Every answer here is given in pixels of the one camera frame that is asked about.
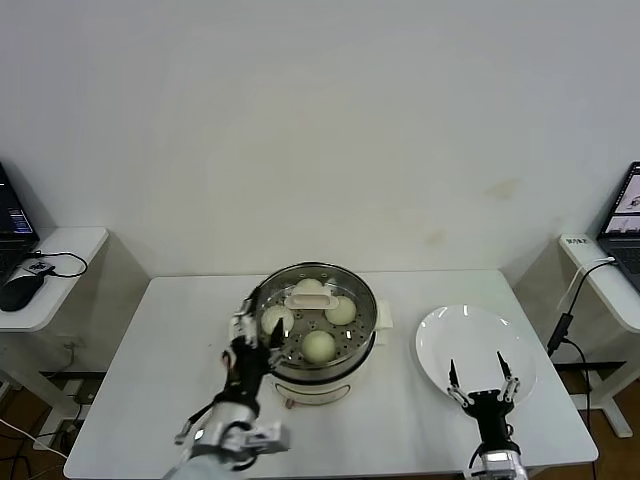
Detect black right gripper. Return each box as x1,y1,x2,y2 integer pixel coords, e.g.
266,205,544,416
445,351,522,452

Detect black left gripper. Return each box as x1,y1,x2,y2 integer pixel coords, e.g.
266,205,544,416
219,285,287,407

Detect round glass pot lid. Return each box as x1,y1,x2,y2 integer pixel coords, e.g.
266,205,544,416
248,261,380,374

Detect stainless steel steamer basket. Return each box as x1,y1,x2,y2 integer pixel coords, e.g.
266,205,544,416
245,260,380,380

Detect white round plate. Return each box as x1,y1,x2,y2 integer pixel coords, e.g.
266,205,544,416
415,304,540,409

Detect cream electric cooking pot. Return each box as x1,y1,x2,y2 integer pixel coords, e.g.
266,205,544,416
230,298,395,410

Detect white side table with label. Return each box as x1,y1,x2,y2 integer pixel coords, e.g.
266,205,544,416
558,233,640,439

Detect white side table rounded corners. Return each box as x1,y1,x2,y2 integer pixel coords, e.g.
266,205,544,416
0,226,110,421

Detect grey laptop with light screen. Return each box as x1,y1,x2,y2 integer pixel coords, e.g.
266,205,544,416
597,160,640,291

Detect small device with QR code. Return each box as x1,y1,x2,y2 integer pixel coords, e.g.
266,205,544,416
22,257,55,277

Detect black computer mouse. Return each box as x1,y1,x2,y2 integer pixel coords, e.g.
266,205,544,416
0,273,45,312

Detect black laptop with dark screen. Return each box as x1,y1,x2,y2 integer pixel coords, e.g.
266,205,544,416
0,159,41,287

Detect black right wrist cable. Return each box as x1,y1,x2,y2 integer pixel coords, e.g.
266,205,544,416
467,439,489,480

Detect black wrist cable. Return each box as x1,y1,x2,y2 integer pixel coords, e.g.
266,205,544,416
173,394,236,446
467,439,489,480

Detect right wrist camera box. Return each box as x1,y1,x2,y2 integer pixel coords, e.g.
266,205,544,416
480,448,522,471

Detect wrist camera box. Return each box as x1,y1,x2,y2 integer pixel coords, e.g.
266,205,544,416
242,421,292,454
480,448,522,471

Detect black cable with adapter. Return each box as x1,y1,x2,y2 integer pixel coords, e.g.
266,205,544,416
547,259,619,451

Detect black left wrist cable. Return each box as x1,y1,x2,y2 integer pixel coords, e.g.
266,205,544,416
173,394,236,446

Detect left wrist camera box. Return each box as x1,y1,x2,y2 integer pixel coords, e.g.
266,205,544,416
242,421,292,454

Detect white laptop cable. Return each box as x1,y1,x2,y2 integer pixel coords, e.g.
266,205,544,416
558,256,619,311

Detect thin black looped cable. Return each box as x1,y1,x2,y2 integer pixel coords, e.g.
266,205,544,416
29,248,89,279

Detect white floor cable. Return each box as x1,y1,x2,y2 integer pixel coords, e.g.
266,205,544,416
0,417,69,459

